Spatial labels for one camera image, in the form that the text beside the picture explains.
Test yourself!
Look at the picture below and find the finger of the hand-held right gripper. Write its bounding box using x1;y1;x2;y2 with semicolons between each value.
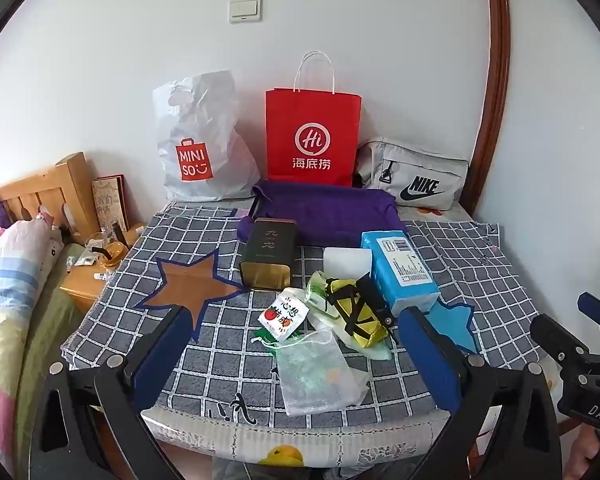
576;291;600;353
529;312;590;378

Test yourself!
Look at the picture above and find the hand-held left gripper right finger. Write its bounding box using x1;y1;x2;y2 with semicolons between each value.
397;306;566;480

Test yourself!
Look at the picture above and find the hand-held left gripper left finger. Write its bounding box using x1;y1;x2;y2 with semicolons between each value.
32;304;201;480

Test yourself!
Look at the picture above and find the yellow pouch with black straps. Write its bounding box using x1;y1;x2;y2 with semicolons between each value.
325;272;398;350

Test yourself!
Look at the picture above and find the sheer white organza bag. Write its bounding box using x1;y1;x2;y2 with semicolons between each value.
275;329;371;417

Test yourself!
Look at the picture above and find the white charm pouch red print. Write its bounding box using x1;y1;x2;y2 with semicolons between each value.
252;287;312;350

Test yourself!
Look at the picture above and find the blue tissue pack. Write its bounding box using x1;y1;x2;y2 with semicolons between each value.
360;230;442;317

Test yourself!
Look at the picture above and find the wooden nightstand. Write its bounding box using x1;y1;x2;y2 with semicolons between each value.
59;224;148;313

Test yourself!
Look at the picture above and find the amber cup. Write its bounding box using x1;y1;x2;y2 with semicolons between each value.
91;241;128;268

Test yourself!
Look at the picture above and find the grey checked blanket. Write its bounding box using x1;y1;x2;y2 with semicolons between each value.
60;200;556;431

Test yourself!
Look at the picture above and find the white translucent container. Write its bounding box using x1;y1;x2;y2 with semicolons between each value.
323;246;373;278

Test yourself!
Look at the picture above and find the dark green tin box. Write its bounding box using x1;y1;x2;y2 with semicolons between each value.
239;218;299;292

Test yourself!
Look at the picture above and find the illustrated book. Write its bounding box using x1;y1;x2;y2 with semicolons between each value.
91;174;131;233

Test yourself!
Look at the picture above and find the colourful striped quilt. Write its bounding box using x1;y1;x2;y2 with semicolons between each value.
0;212;63;466

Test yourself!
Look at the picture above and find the purple towel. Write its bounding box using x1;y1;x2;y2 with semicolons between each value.
237;180;409;248

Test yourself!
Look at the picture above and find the grey waist bag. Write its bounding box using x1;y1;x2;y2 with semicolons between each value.
355;138;470;211

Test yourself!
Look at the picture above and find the wooden headboard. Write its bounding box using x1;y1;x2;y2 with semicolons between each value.
0;151;101;248

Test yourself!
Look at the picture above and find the white plastic shopping bag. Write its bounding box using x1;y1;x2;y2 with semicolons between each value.
152;70;261;204

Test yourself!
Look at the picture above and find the red paper bag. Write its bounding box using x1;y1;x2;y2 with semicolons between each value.
265;51;364;188

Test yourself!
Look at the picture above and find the brown wooden door frame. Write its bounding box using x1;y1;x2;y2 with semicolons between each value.
467;0;512;221

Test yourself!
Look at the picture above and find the white light switch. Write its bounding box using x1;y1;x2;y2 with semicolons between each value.
228;0;262;24

